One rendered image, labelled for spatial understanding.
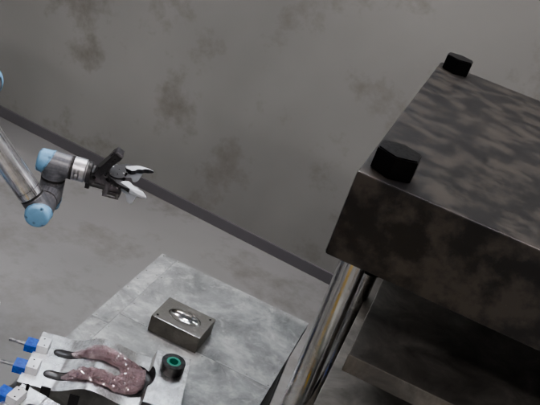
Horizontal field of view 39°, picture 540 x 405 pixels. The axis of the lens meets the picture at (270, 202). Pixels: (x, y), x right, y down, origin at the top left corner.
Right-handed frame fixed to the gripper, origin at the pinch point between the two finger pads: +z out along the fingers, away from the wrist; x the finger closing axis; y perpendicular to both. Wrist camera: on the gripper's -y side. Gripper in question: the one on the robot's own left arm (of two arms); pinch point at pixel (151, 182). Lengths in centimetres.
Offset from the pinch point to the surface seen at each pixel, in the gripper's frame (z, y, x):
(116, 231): -12, 173, -190
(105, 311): -4, 68, -9
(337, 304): 45, -33, 76
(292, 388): 44, -7, 78
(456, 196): 59, -65, 72
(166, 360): 20, 48, 26
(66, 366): -11, 56, 30
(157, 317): 15, 60, -5
